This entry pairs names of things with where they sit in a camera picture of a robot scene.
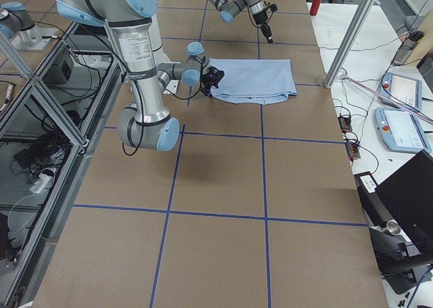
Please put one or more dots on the teach pendant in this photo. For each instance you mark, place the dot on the teach pendant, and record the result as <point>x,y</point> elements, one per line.
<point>406,89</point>
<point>400,131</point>

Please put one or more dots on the aluminium table frame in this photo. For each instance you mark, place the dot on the aluminium table frame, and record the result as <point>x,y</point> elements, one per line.
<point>65,88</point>

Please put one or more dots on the white camera mast base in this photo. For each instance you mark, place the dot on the white camera mast base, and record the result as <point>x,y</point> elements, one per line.
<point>158,52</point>

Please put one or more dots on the aluminium frame post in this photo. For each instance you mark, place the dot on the aluminium frame post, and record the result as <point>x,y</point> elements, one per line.
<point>352,31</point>

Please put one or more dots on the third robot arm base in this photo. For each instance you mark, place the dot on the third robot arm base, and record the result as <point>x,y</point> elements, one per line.
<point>18,26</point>

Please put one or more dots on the far teach pendant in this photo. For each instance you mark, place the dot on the far teach pendant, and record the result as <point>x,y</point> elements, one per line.
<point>406,89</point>

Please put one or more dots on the orange terminal block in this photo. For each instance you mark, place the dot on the orange terminal block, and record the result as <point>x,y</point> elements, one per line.
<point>352,149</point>
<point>345,123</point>

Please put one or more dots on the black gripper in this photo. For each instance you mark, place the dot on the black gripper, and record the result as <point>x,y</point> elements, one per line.
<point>262,21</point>
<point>207,80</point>

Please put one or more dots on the metal reacher grabber tool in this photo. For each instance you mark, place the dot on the metal reacher grabber tool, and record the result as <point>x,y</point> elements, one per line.
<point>389,98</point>

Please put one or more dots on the light blue t-shirt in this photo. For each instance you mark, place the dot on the light blue t-shirt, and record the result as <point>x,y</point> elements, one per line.
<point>254,81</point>

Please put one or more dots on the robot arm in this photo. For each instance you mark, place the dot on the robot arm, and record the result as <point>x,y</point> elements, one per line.
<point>147,122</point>
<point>229,9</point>

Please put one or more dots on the near teach pendant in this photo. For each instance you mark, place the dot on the near teach pendant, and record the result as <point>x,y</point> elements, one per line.
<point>400,131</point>

